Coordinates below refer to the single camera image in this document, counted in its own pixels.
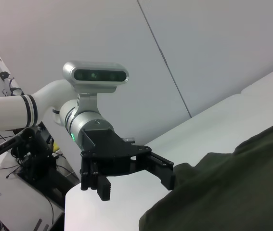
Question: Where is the black equipment stand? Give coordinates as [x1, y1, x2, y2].
[0, 126, 79, 194]

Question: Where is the dark green shirt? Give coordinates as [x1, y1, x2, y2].
[138, 119, 273, 231]

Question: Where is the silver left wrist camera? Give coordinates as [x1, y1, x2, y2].
[63, 61, 130, 113]

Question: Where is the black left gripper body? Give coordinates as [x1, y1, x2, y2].
[79, 128, 153, 177]

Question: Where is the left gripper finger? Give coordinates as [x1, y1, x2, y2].
[132, 151, 176, 191]
[79, 152, 113, 202]

